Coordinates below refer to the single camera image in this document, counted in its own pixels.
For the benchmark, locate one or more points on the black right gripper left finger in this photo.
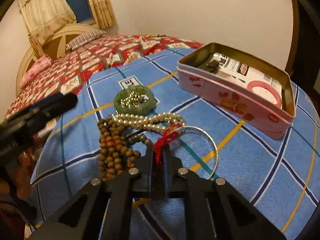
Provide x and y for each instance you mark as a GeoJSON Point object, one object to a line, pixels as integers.
{"type": "Point", "coordinates": [100, 210]}

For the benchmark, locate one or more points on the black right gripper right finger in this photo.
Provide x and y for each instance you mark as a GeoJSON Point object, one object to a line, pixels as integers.
{"type": "Point", "coordinates": [214, 209]}

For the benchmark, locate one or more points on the silver metal bangle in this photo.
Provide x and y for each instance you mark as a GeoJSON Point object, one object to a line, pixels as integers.
{"type": "Point", "coordinates": [212, 154]}

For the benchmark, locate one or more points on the red string pendant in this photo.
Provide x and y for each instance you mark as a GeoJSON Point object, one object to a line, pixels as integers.
{"type": "Point", "coordinates": [162, 142]}

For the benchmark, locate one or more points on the green jade bangle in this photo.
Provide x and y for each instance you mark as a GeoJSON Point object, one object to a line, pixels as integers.
{"type": "Point", "coordinates": [136, 100]}

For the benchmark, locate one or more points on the pink metal tin box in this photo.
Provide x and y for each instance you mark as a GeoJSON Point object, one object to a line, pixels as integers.
{"type": "Point", "coordinates": [246, 105]}

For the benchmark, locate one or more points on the blue plaid bed sheet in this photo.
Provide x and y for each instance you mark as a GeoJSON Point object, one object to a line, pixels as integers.
{"type": "Point", "coordinates": [279, 177]}

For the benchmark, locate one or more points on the pink pillow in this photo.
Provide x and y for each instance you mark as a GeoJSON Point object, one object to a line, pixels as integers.
{"type": "Point", "coordinates": [40, 64]}

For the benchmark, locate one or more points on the red patterned quilt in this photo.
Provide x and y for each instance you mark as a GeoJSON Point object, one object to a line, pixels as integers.
{"type": "Point", "coordinates": [70, 72]}

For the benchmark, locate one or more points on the cream wooden headboard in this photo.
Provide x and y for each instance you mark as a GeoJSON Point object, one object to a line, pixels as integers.
{"type": "Point", "coordinates": [55, 47]}

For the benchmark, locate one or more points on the striped pillow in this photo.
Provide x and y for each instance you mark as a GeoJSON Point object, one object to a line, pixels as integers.
{"type": "Point", "coordinates": [84, 39]}

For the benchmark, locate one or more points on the beige floral left curtain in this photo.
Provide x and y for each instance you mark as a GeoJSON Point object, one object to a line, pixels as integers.
{"type": "Point", "coordinates": [43, 18]}

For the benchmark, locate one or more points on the beige floral curtain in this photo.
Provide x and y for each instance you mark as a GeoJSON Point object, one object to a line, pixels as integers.
{"type": "Point", "coordinates": [102, 13]}
{"type": "Point", "coordinates": [43, 18]}

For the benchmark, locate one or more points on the pink bangle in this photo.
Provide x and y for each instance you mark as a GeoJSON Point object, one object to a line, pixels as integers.
{"type": "Point", "coordinates": [268, 91]}

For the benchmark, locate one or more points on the printed paper leaflet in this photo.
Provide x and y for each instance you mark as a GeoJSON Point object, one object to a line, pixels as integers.
{"type": "Point", "coordinates": [239, 73]}

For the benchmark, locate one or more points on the dark object in tin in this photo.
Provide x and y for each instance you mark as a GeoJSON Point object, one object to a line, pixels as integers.
{"type": "Point", "coordinates": [211, 67]}

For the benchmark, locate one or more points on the beige floral right curtain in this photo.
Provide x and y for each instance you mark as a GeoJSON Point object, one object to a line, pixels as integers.
{"type": "Point", "coordinates": [102, 13]}

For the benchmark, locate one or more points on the brown wooden door frame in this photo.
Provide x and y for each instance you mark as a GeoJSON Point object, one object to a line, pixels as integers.
{"type": "Point", "coordinates": [297, 34]}

